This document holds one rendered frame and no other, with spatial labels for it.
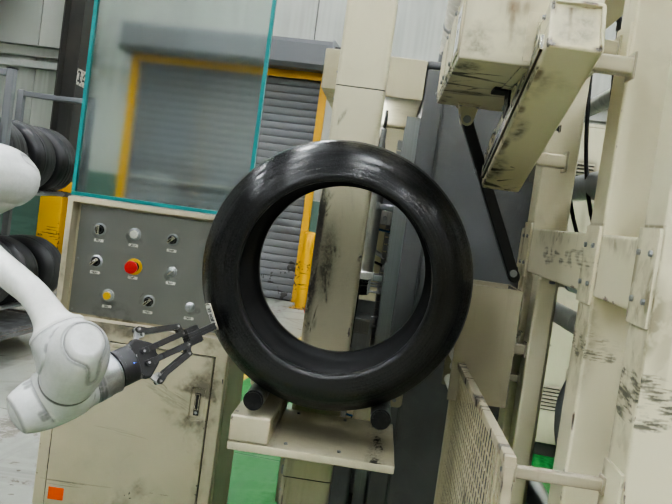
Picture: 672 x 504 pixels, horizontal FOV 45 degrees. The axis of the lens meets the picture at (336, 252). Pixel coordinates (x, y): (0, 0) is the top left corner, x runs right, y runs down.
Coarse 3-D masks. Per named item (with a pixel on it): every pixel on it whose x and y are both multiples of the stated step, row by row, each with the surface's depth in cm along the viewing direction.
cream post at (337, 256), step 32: (352, 0) 209; (384, 0) 209; (352, 32) 210; (384, 32) 209; (352, 64) 210; (384, 64) 210; (352, 96) 210; (384, 96) 211; (352, 128) 211; (352, 192) 212; (320, 224) 212; (352, 224) 212; (320, 256) 213; (352, 256) 212; (320, 288) 213; (352, 288) 213; (320, 320) 214; (352, 320) 214; (288, 480) 216; (320, 480) 215
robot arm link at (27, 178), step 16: (0, 144) 180; (0, 160) 176; (16, 160) 180; (0, 176) 176; (16, 176) 180; (32, 176) 185; (0, 192) 178; (16, 192) 182; (32, 192) 187; (0, 208) 183
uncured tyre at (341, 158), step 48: (336, 144) 176; (240, 192) 176; (288, 192) 173; (384, 192) 171; (432, 192) 174; (240, 240) 174; (432, 240) 171; (240, 288) 203; (432, 288) 172; (240, 336) 175; (288, 336) 203; (432, 336) 173; (288, 384) 175; (336, 384) 174; (384, 384) 174
